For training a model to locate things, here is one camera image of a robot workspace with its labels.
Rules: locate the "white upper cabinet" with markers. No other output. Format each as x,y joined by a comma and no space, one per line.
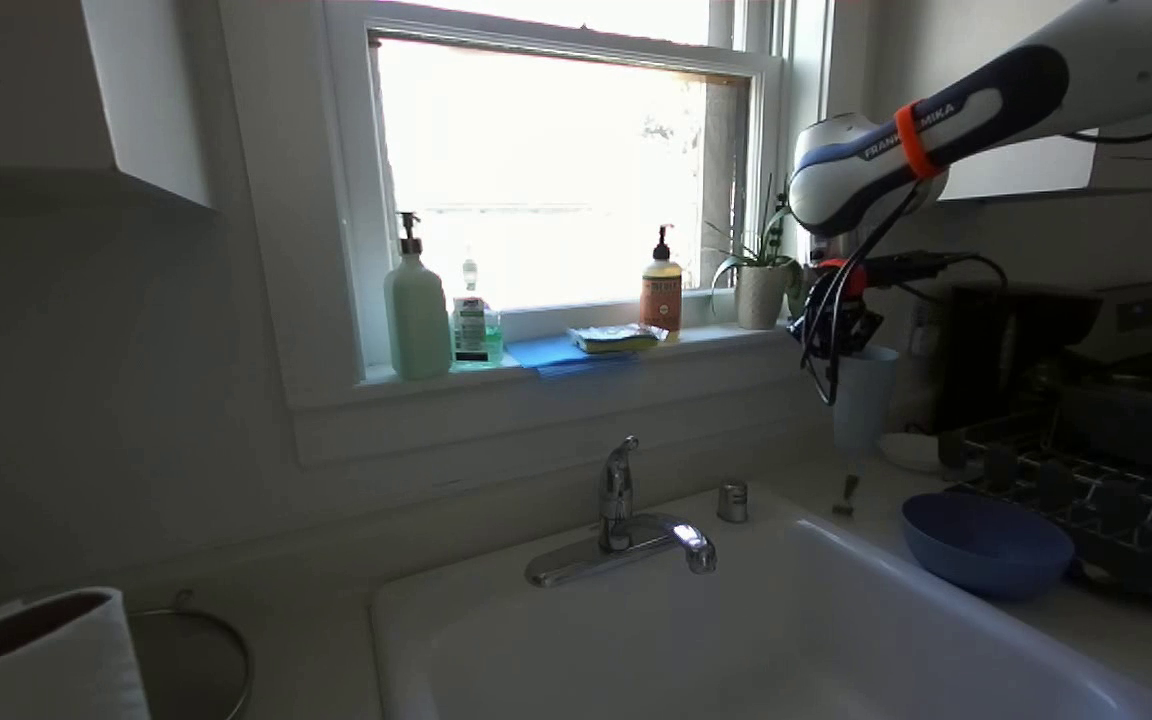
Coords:
97,104

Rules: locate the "blue bowl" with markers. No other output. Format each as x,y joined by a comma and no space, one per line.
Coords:
986,545

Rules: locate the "green potted plant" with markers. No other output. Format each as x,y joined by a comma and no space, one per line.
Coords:
766,249

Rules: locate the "white kitchen sink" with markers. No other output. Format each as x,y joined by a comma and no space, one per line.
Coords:
799,621

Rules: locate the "small clear bottle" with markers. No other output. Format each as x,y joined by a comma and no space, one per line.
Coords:
472,323

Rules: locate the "white paper towel roll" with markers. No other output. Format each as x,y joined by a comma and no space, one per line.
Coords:
71,658

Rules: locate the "orange soap dispenser bottle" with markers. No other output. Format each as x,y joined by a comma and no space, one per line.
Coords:
660,285

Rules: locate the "chrome faucet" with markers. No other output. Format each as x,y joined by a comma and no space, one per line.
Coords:
622,532

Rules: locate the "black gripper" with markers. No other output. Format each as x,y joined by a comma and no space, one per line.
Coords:
839,323

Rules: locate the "green soap dispenser bottle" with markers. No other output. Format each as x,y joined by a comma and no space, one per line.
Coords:
418,312

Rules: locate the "green yellow sponge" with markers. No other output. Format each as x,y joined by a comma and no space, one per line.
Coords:
618,336

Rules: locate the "blue cloth on sill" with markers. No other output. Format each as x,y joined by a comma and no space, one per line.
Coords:
553,354

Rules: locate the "white plant pot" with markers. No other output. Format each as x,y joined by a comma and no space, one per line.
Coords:
763,298

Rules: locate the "grey cup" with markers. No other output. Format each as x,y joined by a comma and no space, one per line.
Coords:
863,399

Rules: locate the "chrome sink sprayer cap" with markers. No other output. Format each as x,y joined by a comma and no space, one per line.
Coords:
732,500

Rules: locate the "black dish rack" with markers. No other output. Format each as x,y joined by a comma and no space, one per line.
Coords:
1102,506

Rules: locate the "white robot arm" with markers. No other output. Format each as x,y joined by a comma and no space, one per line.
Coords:
1087,68

